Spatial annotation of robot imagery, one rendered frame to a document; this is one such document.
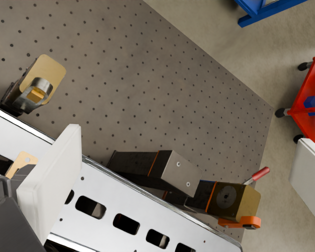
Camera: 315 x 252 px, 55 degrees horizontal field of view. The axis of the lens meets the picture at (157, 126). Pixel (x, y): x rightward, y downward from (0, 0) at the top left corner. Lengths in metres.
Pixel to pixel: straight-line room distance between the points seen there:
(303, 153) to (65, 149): 0.13
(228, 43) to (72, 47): 1.75
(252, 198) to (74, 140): 0.82
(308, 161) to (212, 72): 1.21
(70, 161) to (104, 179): 0.55
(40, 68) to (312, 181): 0.54
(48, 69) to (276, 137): 2.51
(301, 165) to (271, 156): 2.68
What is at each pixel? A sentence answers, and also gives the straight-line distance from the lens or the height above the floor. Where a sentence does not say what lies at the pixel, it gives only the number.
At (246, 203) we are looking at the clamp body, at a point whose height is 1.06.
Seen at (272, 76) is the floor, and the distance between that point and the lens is 2.98.
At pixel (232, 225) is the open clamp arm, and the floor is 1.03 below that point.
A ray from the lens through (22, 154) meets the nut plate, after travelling 0.65.
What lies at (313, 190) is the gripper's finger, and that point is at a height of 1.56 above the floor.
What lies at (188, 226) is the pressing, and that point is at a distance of 0.87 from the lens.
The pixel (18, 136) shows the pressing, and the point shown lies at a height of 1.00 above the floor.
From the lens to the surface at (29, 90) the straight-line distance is 0.59.
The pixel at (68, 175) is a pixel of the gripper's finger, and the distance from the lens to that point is 0.17.
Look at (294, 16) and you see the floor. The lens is 3.51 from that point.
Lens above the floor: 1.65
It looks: 55 degrees down
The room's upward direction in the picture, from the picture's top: 83 degrees clockwise
